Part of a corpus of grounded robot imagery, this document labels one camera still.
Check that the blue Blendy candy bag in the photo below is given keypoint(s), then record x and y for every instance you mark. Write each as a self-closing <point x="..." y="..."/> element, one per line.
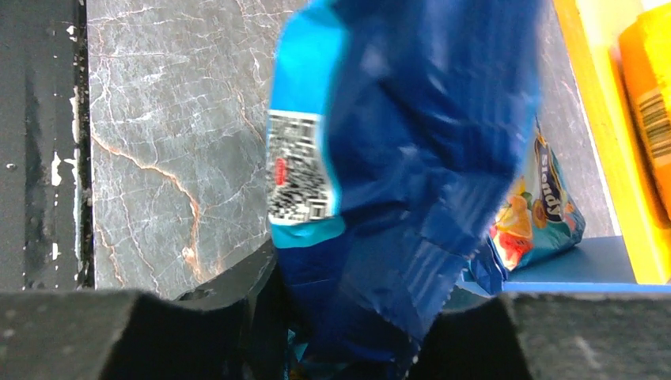
<point x="395" y="130"/>

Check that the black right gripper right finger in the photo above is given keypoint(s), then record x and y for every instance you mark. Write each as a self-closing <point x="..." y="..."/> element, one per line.
<point x="551" y="336"/>

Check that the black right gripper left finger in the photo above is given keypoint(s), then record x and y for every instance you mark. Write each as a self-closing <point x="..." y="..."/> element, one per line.
<point x="232" y="327"/>

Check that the blue Blendy bag on shelf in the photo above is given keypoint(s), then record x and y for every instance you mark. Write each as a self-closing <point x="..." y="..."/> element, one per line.
<point x="537" y="220"/>

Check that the orange candy bag on shelf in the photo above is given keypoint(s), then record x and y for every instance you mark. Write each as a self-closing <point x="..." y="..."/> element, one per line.
<point x="645" y="61"/>

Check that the blue pink yellow shelf unit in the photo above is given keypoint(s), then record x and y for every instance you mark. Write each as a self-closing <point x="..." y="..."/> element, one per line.
<point x="625" y="247"/>

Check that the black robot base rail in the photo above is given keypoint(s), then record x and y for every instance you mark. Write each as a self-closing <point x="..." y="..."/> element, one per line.
<point x="46" y="171"/>

